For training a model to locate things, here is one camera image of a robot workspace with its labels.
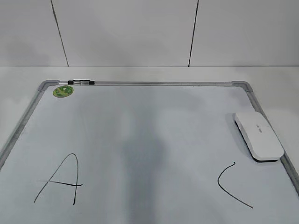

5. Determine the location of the white whiteboard eraser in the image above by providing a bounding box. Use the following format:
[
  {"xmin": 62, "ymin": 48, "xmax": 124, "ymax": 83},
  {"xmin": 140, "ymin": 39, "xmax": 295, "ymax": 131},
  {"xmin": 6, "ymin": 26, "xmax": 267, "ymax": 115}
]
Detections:
[{"xmin": 234, "ymin": 111, "xmax": 284, "ymax": 162}]

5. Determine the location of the round green magnet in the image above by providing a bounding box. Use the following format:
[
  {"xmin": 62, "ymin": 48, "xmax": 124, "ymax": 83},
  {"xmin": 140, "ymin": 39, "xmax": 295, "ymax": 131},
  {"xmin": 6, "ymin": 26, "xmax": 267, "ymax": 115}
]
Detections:
[{"xmin": 53, "ymin": 85, "xmax": 74, "ymax": 98}]

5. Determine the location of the white board with grey frame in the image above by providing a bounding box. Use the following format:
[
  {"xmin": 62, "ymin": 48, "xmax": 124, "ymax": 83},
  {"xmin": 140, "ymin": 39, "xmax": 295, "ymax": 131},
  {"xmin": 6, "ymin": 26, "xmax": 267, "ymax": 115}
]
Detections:
[{"xmin": 0, "ymin": 80, "xmax": 299, "ymax": 224}]

